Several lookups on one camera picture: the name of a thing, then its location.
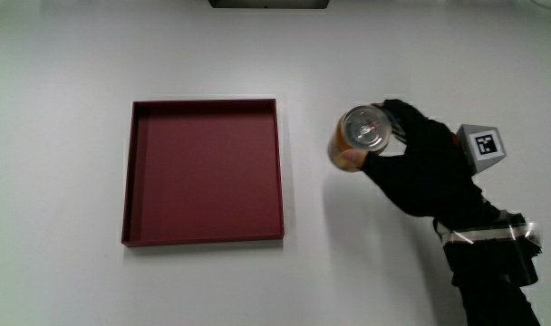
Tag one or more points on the person's right hand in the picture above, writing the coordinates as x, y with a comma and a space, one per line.
432, 176

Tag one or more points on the gold red bull can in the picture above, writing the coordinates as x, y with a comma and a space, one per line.
364, 131

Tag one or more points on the person's right forearm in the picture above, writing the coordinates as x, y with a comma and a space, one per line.
490, 267

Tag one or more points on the white desk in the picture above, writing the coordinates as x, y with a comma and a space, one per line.
62, 136

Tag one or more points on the dark red square tray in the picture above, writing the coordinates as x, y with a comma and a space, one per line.
205, 174

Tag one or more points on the dark monitor base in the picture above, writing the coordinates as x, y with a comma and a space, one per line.
268, 3

